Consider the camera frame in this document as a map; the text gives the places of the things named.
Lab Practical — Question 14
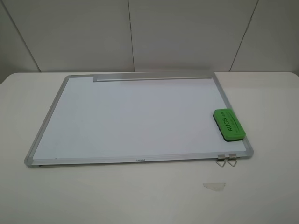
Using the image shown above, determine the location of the green whiteboard eraser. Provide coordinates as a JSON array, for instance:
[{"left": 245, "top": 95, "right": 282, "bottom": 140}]
[{"left": 213, "top": 108, "right": 246, "bottom": 142}]

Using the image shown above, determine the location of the white aluminium-framed whiteboard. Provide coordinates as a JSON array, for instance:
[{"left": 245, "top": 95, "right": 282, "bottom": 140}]
[{"left": 24, "top": 71, "right": 254, "bottom": 168}]

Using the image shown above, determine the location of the left metal hanging clip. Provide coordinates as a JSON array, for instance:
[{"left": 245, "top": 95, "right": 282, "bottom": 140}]
[{"left": 216, "top": 154, "right": 226, "bottom": 168}]

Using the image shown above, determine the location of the metal hanging clip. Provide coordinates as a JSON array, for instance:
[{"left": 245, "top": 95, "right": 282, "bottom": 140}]
[
  {"left": 216, "top": 154, "right": 226, "bottom": 168},
  {"left": 227, "top": 154, "right": 238, "bottom": 167}
]

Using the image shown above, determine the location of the right metal hanging clip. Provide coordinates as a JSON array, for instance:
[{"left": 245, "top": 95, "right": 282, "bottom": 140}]
[{"left": 227, "top": 154, "right": 238, "bottom": 167}]

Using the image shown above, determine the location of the clear tape piece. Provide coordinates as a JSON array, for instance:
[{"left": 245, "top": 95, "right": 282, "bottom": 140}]
[{"left": 203, "top": 183, "right": 226, "bottom": 192}]

